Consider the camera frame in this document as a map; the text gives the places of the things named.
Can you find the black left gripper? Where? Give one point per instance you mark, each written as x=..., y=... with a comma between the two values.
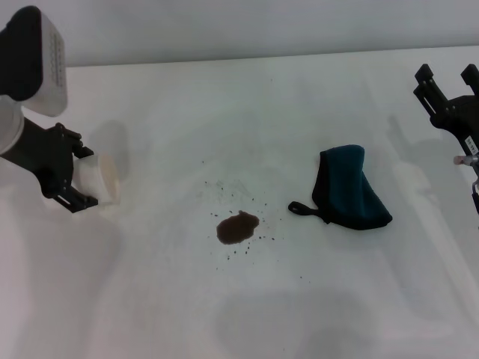
x=45, y=157

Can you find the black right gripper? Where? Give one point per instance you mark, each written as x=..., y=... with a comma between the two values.
x=464, y=119

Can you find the white paper cup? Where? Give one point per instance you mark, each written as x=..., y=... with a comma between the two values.
x=106, y=175

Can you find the blue rag with black trim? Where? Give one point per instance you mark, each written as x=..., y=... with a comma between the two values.
x=346, y=183

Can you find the dark brown liquid stain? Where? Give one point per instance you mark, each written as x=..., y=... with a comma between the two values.
x=237, y=230

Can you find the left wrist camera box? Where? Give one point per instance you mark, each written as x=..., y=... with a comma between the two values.
x=22, y=56

